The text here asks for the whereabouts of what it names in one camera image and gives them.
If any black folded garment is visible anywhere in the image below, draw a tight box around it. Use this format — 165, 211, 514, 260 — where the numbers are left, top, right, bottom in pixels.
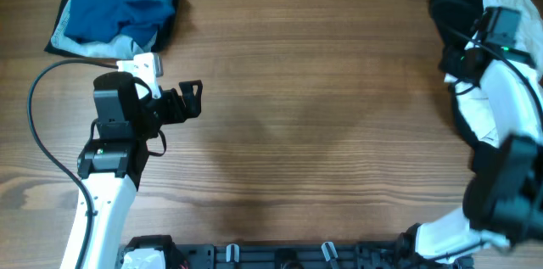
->
44, 0, 180, 59

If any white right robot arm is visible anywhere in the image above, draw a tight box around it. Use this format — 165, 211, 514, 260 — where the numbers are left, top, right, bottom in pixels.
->
396, 7, 542, 268

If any black garment with logo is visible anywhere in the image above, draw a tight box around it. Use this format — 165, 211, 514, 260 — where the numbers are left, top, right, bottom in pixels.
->
428, 0, 484, 48

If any white Puma t-shirt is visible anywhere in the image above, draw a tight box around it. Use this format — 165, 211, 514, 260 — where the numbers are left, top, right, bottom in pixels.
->
445, 0, 542, 148

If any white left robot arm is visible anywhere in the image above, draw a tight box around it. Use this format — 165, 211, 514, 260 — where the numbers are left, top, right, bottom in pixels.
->
61, 71, 203, 268

